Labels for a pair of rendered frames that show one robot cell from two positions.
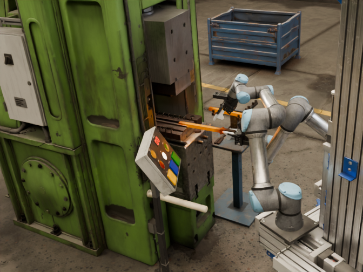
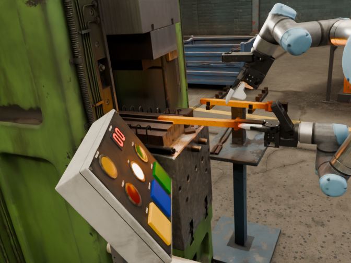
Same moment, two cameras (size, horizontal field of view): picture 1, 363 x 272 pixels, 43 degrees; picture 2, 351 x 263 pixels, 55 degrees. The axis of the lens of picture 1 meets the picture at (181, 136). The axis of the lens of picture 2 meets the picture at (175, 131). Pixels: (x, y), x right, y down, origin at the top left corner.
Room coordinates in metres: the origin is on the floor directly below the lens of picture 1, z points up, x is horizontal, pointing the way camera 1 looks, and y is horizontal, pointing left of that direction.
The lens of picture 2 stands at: (1.58, 0.09, 1.49)
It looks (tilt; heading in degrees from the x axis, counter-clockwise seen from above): 23 degrees down; 354
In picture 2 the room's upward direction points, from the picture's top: 6 degrees counter-clockwise
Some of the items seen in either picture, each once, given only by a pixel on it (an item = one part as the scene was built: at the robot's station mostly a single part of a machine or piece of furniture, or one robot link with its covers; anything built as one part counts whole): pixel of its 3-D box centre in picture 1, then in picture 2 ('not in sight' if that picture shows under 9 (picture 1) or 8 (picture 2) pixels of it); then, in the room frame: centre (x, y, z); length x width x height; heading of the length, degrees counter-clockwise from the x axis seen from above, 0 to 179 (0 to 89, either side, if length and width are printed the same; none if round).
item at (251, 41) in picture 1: (253, 38); (215, 61); (6.79, -1.23, 0.36); 1.20 x 0.80 x 0.72; 53
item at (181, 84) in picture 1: (156, 79); (116, 42); (2.96, 0.13, 1.32); 0.42 x 0.20 x 0.10; 57
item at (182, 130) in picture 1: (162, 126); (129, 127); (2.96, 0.13, 0.96); 0.42 x 0.20 x 0.09; 57
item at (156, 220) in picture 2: (171, 177); (158, 224); (2.21, 0.08, 1.01); 0.07 x 0.05 x 0.07; 172
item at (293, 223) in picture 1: (289, 215); not in sight; (1.95, -0.53, 0.87); 0.15 x 0.15 x 0.10
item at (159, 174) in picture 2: (175, 158); (161, 178); (2.41, 0.05, 1.01); 0.07 x 0.05 x 0.07; 172
